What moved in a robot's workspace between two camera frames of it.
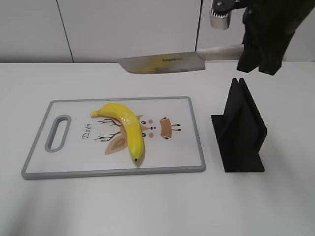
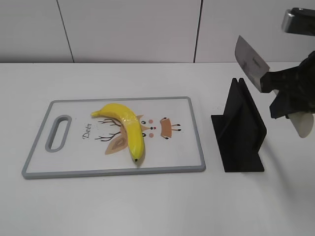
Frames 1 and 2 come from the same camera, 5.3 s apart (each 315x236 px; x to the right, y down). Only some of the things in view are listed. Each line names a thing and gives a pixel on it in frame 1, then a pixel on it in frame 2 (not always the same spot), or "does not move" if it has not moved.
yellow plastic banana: [132, 123] does not move
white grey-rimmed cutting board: [72, 143] does not move
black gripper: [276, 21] → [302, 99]
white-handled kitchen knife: [181, 62] → [254, 67]
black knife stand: [240, 132] does not move
